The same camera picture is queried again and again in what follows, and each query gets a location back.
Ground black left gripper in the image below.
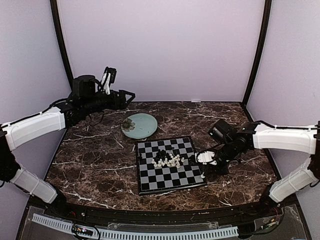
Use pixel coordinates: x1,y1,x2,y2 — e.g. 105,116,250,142
82,89,135,115

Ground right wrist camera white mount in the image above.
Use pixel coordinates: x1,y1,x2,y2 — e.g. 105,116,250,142
195,150,217,166

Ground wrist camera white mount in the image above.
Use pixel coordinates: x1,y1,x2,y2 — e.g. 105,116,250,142
195,150,217,166
98,66,117,95

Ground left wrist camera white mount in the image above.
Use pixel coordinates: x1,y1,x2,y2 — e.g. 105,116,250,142
98,66,117,95

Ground right black frame post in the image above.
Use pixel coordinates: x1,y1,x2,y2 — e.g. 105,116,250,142
241,0,272,109

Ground white slotted cable duct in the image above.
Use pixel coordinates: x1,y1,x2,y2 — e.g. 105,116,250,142
31,213,239,240

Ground white chess pieces pile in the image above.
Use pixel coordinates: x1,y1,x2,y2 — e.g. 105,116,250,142
151,152,187,168

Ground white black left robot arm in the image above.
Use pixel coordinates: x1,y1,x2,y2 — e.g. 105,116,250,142
0,68,136,218

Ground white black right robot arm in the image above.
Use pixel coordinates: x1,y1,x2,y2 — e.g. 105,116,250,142
208,119,320,217

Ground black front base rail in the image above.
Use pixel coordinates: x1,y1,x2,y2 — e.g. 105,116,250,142
44,199,276,226

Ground black frame post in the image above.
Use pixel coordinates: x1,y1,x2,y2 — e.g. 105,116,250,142
49,0,74,88
241,0,272,109

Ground pale green flower plate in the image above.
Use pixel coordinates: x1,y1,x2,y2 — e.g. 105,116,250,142
121,113,158,140

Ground black grey chessboard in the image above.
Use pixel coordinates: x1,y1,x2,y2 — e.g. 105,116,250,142
135,136,207,196

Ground left black frame post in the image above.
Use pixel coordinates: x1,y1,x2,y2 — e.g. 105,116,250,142
49,0,74,88

